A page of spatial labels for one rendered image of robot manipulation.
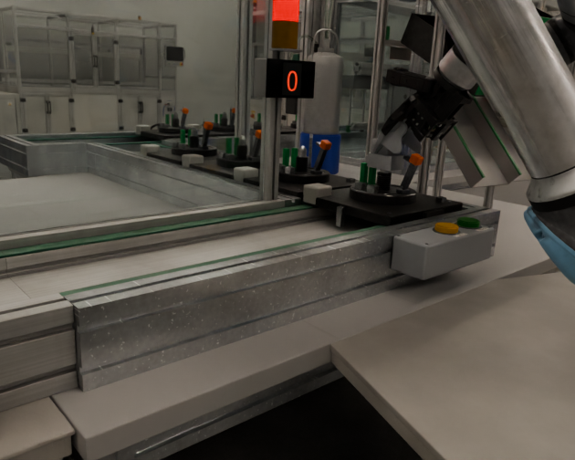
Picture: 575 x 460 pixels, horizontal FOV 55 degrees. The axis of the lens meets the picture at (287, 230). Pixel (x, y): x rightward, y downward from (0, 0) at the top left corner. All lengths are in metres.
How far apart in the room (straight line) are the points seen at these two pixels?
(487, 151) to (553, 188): 0.77
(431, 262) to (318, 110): 1.25
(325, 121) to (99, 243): 1.32
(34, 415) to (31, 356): 0.06
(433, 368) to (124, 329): 0.38
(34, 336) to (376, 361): 0.41
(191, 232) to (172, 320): 0.33
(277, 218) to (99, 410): 0.60
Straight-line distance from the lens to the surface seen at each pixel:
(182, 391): 0.66
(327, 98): 2.09
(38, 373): 0.67
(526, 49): 0.64
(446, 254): 0.96
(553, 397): 0.75
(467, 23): 0.64
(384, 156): 1.16
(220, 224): 1.03
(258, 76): 1.08
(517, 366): 0.80
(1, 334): 0.63
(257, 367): 0.71
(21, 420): 0.65
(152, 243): 0.97
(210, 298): 0.72
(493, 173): 1.39
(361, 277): 0.91
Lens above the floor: 1.21
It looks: 15 degrees down
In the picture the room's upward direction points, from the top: 3 degrees clockwise
